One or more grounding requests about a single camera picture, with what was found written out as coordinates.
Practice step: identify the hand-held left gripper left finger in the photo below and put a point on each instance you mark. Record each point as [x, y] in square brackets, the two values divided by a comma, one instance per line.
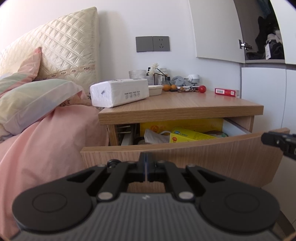
[115, 176]

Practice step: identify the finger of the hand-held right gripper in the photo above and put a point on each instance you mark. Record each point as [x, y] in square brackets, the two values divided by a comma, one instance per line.
[279, 142]

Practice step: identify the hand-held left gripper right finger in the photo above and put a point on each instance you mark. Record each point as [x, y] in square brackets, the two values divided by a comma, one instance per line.
[172, 178]

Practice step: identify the wooden nightstand drawer with lock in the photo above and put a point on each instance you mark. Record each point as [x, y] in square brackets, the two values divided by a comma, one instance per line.
[208, 155]

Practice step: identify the small yellow box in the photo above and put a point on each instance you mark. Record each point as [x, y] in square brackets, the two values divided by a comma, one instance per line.
[189, 135]

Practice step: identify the clear plastic bag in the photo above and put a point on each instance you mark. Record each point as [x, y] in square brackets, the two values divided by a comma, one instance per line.
[156, 138]

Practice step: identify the large yellow box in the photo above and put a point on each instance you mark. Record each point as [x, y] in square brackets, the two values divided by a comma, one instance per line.
[161, 126]

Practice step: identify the red cigarette box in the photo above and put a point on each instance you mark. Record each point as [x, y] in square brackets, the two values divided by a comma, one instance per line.
[226, 92]

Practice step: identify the pink blanket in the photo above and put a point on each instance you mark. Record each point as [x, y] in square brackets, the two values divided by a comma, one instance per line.
[46, 150]

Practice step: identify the wooden nightstand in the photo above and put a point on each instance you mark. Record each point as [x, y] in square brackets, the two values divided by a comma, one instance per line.
[185, 104]

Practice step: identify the white tissue pack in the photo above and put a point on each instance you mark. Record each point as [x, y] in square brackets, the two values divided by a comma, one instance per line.
[120, 92]

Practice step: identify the beige dish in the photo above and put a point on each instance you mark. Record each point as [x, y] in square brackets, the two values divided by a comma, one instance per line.
[155, 90]

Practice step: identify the orange fruit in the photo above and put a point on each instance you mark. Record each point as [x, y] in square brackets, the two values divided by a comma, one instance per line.
[173, 87]
[166, 87]

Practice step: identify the key bunch with beads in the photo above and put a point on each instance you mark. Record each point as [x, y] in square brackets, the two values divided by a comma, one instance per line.
[188, 89]

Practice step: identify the red ball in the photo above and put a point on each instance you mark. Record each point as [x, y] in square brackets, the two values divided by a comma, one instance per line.
[202, 89]

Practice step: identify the grey cloth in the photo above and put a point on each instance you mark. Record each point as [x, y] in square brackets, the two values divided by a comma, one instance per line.
[178, 80]

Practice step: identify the dark clothes in wardrobe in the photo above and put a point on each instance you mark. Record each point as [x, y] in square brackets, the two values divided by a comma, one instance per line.
[268, 41]

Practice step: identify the small bottles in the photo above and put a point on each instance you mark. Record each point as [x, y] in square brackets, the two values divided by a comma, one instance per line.
[163, 75]

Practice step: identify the glass cup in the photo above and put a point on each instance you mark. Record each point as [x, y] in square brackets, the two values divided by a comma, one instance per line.
[137, 74]

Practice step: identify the metal door hinge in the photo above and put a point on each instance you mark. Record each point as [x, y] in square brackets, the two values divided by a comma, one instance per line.
[244, 44]

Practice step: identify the white flower diffuser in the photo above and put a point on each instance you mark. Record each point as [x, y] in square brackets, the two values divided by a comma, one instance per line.
[153, 71]

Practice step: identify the pastel striped pillow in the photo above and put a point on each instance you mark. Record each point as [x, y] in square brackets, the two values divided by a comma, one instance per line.
[37, 99]

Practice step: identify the white wardrobe door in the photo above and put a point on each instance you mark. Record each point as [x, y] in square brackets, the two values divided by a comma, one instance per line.
[217, 30]

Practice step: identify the pink pillow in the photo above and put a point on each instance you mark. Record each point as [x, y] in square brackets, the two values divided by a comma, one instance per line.
[25, 67]

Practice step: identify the cream quilted pillow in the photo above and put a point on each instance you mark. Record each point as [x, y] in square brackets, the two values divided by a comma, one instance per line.
[64, 44]

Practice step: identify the grey wall socket panel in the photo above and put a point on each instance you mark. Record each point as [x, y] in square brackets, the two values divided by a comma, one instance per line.
[152, 44]

